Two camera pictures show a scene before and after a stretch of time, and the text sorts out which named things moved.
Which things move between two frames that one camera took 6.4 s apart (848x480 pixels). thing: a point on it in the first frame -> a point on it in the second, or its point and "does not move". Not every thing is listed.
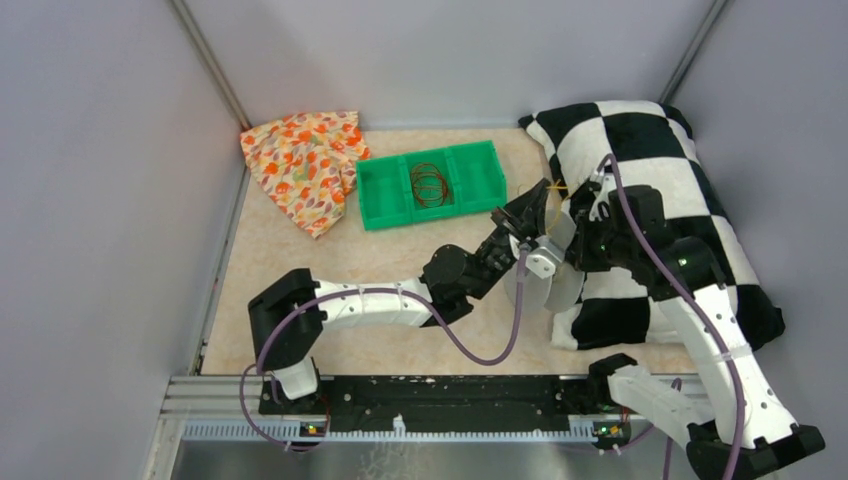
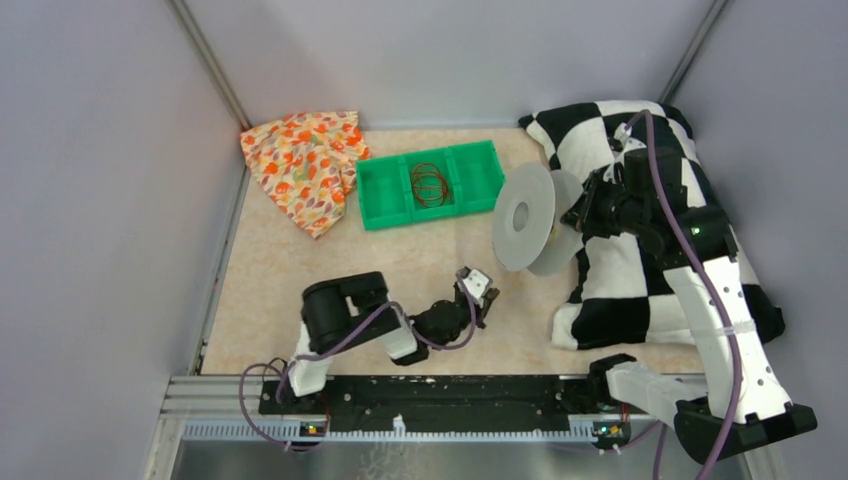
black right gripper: x=578 y=246 -> x=581 y=216
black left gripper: x=528 y=210 -> x=489 y=297
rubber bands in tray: x=428 y=185 does not move
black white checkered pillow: x=650 y=147 does not move
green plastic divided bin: x=428 y=185 does not move
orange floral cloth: x=306 y=164 does not move
